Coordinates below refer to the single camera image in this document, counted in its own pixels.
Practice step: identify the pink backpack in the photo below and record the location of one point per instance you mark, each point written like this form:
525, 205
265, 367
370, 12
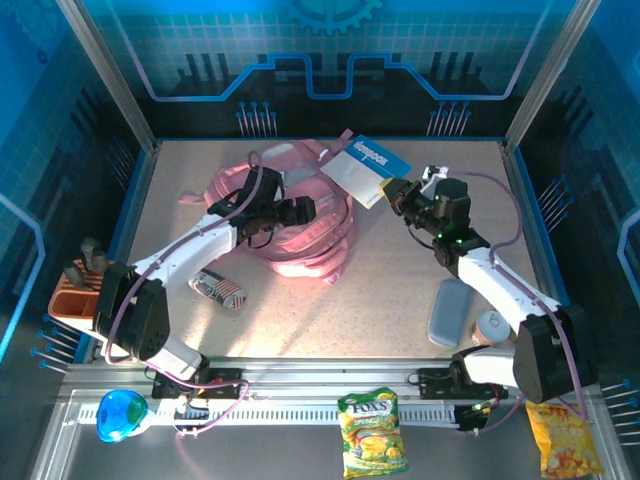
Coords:
310, 250

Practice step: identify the blue and white notebook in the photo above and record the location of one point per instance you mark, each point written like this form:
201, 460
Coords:
360, 170

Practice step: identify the flag print pencil pouch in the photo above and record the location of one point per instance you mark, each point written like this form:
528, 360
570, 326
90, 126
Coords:
220, 290

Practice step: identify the grey blue pencil case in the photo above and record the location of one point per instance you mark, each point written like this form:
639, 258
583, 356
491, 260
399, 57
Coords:
447, 315

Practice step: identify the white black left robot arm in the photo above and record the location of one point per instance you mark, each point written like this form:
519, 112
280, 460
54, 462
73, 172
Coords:
190, 250

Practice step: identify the green candy bag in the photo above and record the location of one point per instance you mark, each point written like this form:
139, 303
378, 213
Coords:
372, 435

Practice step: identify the yellow snack bag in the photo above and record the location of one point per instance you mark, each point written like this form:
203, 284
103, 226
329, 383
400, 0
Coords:
562, 445

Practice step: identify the small orange-topped can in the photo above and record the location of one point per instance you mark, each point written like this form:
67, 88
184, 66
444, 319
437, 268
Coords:
490, 327

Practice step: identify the black controller box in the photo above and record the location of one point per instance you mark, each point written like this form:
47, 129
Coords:
192, 412
470, 417

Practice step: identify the orange and white knife block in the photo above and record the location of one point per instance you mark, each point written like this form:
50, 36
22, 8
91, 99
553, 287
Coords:
70, 302

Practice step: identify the grey metal shelf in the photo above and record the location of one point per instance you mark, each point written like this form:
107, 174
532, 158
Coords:
275, 455

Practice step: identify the blue green plastic dome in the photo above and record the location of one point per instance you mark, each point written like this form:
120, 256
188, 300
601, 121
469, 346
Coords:
117, 415

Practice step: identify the aluminium side rail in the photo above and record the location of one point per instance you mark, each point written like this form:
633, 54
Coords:
531, 235
144, 180

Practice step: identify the aluminium frame post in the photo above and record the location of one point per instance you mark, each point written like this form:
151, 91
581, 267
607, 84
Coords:
547, 75
117, 85

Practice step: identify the aluminium frame beam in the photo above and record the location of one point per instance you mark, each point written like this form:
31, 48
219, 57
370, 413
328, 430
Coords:
325, 375

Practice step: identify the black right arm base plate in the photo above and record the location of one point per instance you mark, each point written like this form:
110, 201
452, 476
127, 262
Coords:
435, 382

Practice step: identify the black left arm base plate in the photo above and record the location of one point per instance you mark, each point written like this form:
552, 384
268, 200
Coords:
225, 380

